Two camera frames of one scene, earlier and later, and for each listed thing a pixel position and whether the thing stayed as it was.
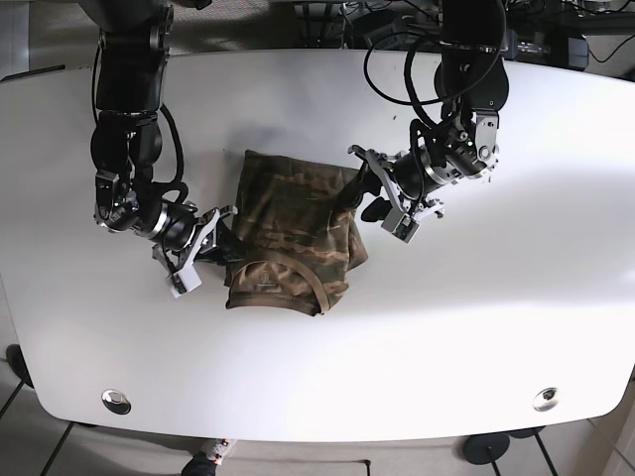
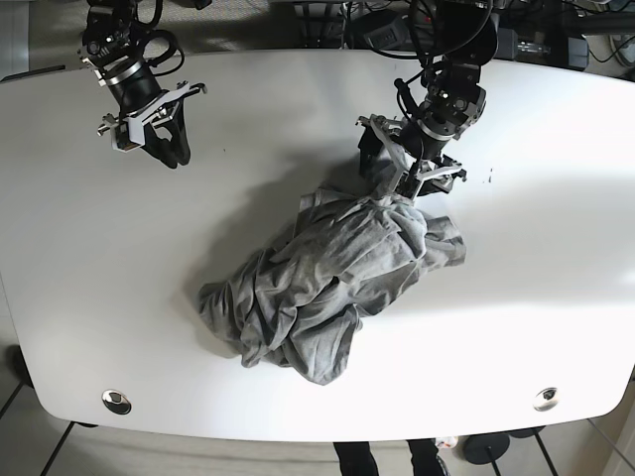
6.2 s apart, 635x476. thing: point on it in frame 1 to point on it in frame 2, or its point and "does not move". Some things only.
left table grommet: (116, 402) does not move
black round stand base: (482, 448) does not move
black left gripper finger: (227, 248) to (168, 142)
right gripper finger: (376, 210) to (441, 183)
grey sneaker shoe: (217, 449) to (446, 442)
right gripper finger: (364, 180) to (369, 146)
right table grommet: (546, 399) does not move
